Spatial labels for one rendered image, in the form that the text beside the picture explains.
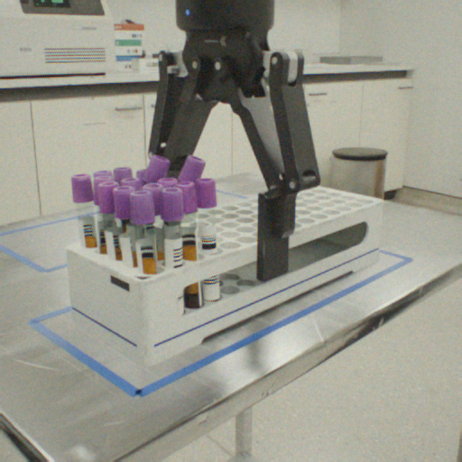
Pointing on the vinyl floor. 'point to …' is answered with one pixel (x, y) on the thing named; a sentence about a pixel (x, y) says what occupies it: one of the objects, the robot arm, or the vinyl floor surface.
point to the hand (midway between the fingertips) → (225, 235)
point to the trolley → (211, 364)
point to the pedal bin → (359, 170)
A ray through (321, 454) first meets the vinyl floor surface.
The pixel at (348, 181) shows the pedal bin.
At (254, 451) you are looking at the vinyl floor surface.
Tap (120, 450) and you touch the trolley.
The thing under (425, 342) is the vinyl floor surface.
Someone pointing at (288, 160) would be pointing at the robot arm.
